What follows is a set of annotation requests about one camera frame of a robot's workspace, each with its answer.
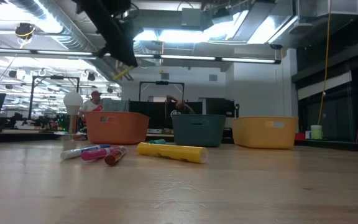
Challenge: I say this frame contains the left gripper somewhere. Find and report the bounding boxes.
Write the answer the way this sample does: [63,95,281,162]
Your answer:
[73,0,144,68]

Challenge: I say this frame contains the white marker blue cap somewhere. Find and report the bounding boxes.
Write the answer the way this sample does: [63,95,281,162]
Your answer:
[60,143,112,161]

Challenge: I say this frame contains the white bulb chrome lamp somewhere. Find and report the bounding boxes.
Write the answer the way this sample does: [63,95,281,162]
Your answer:
[63,91,85,135]

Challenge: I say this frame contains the orange plastic bin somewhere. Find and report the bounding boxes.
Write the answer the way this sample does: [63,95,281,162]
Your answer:
[85,111,150,146]

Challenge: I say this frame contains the black partition screen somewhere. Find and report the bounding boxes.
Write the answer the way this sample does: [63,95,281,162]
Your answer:
[89,98,203,130]

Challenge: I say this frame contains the pink marker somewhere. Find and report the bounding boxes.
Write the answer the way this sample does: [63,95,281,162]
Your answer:
[81,146,127,162]

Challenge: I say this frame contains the brown marker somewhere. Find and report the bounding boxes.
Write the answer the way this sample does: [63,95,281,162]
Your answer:
[104,147,128,167]

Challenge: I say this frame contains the teal plastic bin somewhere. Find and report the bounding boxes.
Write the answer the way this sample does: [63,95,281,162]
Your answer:
[171,113,227,147]

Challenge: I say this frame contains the thick yellow highlighter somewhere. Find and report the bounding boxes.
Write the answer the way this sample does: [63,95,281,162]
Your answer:
[136,142,209,165]

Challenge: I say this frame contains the long led light bar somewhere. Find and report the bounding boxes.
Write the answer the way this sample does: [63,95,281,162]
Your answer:
[0,48,282,65]

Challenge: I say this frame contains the yellow plastic bin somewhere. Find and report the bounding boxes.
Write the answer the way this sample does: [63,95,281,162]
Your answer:
[231,116,299,150]

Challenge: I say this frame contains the green white cup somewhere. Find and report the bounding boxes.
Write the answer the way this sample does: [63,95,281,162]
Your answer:
[310,124,324,141]

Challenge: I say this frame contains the black rig frame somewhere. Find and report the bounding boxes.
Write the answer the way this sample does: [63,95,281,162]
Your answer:
[139,80,185,102]
[29,75,80,121]

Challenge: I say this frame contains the ceiling cord reel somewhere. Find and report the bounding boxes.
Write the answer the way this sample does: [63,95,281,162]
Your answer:
[14,22,37,40]

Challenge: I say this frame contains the yellow cable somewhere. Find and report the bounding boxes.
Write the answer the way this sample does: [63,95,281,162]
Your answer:
[317,0,333,126]

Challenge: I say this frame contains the black aluminium table frame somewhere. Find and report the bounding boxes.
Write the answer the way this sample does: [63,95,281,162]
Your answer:
[0,130,358,154]

